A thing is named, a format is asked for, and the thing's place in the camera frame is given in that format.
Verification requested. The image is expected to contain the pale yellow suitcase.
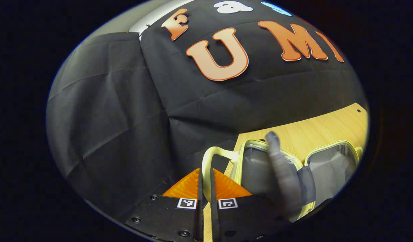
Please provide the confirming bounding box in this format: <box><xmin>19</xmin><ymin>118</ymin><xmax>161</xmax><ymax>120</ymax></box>
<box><xmin>201</xmin><ymin>131</ymin><xmax>364</xmax><ymax>223</ymax></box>

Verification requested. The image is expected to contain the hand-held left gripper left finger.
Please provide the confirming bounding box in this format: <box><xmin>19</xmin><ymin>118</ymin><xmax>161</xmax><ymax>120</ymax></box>
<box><xmin>126</xmin><ymin>168</ymin><xmax>204</xmax><ymax>242</ymax></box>

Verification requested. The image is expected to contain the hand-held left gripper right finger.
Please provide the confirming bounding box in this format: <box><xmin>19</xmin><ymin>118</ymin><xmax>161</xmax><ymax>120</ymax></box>
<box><xmin>210</xmin><ymin>168</ymin><xmax>288</xmax><ymax>242</ymax></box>

